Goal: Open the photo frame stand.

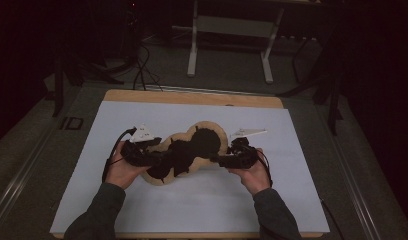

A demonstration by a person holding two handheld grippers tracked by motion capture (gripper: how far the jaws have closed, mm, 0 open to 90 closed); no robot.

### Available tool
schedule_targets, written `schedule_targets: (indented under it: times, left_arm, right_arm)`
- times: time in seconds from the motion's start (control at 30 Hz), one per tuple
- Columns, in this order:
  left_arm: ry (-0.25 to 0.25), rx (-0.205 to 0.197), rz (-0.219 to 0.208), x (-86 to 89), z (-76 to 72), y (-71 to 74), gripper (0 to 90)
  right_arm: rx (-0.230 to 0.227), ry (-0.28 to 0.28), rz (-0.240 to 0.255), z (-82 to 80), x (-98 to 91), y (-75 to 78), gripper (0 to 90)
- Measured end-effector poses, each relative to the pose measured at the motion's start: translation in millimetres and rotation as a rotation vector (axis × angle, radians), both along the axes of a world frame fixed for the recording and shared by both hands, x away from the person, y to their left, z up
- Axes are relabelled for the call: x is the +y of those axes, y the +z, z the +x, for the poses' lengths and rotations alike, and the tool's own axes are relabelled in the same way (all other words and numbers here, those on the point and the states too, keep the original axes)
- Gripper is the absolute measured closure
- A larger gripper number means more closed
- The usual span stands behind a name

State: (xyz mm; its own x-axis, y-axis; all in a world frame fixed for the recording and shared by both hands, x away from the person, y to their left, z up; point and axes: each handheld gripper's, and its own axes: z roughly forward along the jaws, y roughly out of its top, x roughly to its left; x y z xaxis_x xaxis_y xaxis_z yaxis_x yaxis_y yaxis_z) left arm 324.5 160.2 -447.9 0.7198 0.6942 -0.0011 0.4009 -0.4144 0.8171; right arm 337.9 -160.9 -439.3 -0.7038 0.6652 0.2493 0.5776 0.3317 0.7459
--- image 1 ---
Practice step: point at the black floor bracket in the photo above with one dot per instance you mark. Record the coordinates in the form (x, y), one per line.
(72, 123)

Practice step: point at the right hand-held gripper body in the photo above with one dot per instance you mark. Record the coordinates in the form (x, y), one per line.
(246, 158)

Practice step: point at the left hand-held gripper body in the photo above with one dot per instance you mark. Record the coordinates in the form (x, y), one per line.
(135, 155)

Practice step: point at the person's left hand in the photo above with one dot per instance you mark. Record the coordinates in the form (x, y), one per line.
(120, 173)

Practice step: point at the white metal stand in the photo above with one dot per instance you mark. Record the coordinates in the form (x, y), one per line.
(192, 50)

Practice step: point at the aluminium floor rail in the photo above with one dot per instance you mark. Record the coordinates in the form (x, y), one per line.
(22, 166)
(353, 183)

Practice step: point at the black metal stand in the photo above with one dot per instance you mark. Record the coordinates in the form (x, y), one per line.
(333, 106)

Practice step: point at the white table mat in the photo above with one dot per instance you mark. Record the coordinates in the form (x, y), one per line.
(198, 206)

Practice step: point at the wooden peanut-shaped puzzle board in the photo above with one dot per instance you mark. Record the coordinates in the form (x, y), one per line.
(205, 143)

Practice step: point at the person's right hand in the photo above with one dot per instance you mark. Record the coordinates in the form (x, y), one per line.
(257, 180)

